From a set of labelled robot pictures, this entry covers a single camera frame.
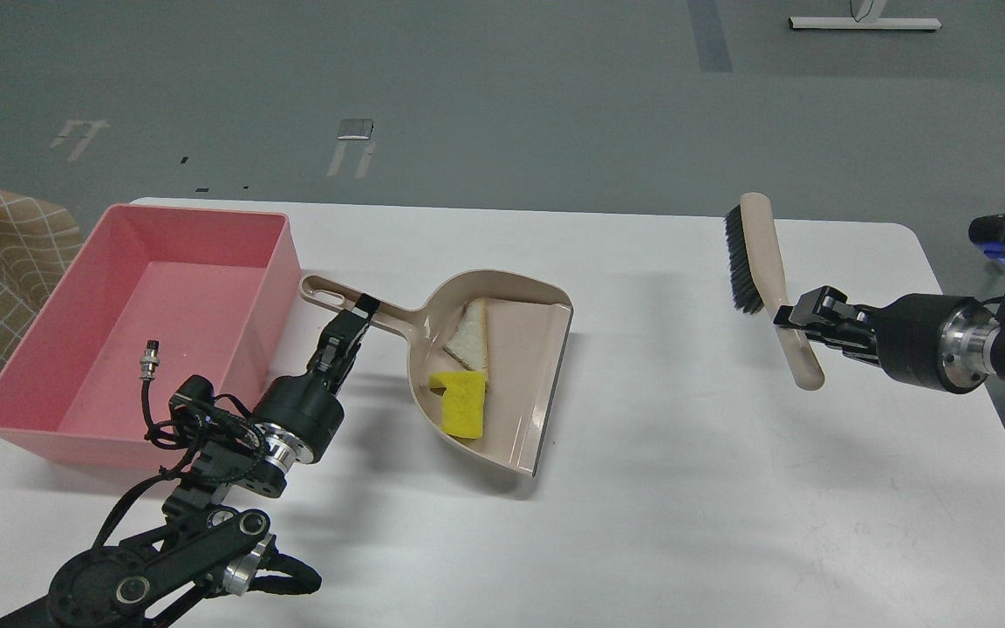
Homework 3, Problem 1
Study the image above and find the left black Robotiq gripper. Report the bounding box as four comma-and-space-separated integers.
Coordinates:
254, 294, 382, 464

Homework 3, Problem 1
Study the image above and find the pink plastic bin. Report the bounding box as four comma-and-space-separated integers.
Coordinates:
0, 204, 302, 470

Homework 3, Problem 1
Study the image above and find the beige hand brush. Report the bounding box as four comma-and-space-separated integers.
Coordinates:
723, 192, 825, 391

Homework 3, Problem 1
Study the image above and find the beige plastic dustpan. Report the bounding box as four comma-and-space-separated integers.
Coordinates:
299, 269, 575, 480

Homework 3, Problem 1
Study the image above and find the bread slice piece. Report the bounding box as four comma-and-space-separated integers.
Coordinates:
443, 298, 489, 381

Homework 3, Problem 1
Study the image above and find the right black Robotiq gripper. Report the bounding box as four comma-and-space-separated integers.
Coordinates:
773, 285, 1000, 394

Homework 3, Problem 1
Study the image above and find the yellow sponge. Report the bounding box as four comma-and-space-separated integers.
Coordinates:
429, 371, 488, 439

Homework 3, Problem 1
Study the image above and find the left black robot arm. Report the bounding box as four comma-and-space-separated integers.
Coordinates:
0, 294, 380, 627

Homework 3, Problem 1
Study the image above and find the grey floor plate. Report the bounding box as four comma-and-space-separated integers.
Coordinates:
338, 118, 375, 140

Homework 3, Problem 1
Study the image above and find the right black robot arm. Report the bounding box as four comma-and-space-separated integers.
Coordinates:
774, 214, 1005, 394

